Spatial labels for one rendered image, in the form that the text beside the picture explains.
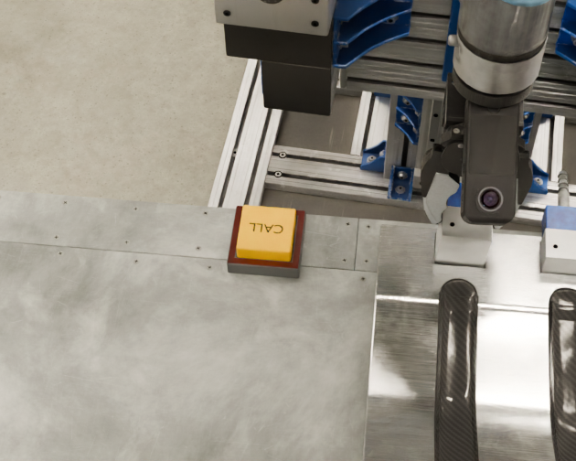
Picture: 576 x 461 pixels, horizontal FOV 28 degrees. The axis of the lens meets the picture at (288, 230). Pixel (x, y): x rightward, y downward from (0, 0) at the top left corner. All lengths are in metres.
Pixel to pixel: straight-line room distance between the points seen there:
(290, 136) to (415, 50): 0.67
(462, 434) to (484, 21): 0.39
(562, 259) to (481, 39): 0.30
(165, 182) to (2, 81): 0.47
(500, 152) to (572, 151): 1.18
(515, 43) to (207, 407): 0.50
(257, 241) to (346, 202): 0.82
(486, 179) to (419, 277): 0.19
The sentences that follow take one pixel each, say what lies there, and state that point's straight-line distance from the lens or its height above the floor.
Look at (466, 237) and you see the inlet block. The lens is 1.14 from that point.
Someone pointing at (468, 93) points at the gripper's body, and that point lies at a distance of 1.00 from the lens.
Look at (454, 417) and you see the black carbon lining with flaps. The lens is 1.11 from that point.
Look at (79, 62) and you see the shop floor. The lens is 2.62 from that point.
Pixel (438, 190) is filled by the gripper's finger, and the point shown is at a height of 0.99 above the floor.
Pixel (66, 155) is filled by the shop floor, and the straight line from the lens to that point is 2.45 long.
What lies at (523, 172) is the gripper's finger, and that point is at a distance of 1.09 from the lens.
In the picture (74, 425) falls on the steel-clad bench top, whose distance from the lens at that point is 1.21.
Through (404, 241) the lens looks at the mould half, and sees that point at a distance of 1.19.
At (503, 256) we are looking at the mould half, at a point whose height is 0.89.
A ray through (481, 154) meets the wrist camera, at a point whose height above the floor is 1.09.
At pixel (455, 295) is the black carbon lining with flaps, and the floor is 0.89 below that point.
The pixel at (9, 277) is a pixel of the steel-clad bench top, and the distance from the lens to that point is 1.32.
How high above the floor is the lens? 1.87
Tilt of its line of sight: 55 degrees down
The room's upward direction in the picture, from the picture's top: 2 degrees counter-clockwise
